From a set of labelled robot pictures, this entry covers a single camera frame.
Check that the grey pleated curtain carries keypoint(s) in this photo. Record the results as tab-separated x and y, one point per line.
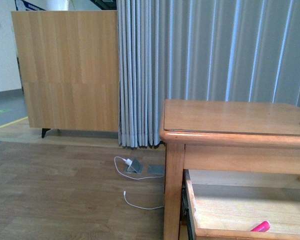
214	50

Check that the pink marker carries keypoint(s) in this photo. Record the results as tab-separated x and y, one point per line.
262	227

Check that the open metal floor socket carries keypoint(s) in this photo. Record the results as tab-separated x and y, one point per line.
133	166

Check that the white plant pot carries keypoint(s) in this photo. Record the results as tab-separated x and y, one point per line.
57	5

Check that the closed metal floor plate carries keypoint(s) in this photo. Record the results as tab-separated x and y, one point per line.
154	169

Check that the wooden drawer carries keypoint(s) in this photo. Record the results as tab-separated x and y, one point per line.
227	205

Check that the wooden nightstand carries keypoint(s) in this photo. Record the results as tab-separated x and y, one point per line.
247	137

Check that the light wood cabinet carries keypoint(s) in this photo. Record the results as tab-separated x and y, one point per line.
69	64

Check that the blue wall sign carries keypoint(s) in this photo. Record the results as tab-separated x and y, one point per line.
23	5

